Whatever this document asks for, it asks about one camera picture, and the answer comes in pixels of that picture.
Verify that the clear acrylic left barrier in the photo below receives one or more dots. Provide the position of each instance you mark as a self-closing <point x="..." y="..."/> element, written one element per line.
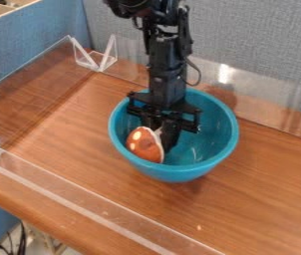
<point x="35" y="90"/>

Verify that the clear acrylic back barrier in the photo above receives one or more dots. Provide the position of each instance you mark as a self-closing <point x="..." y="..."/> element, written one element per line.
<point x="260" y="99"/>

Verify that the blue partition panel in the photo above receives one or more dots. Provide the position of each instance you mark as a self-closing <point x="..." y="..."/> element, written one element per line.
<point x="34" y="28"/>

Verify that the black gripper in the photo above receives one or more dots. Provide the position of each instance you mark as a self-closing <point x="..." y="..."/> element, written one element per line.
<point x="180" y="116"/>

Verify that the brown white toy mushroom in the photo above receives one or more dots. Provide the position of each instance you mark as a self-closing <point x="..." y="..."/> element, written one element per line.
<point x="145" y="145"/>

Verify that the blue plastic bowl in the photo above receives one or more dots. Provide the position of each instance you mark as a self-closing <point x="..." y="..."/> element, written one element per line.
<point x="198" y="151"/>

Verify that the clear acrylic corner bracket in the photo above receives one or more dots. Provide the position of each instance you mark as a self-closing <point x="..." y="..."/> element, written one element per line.
<point x="97" y="61"/>

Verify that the clear acrylic front barrier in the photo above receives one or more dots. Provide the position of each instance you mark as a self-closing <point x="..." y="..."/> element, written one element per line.
<point x="81" y="217"/>

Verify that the clear acrylic barrier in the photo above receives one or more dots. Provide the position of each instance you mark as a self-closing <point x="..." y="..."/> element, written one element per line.
<point x="35" y="90"/>
<point x="260" y="99"/>
<point x="81" y="217"/>

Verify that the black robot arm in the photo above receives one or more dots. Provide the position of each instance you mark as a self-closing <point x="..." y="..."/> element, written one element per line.
<point x="162" y="19"/>

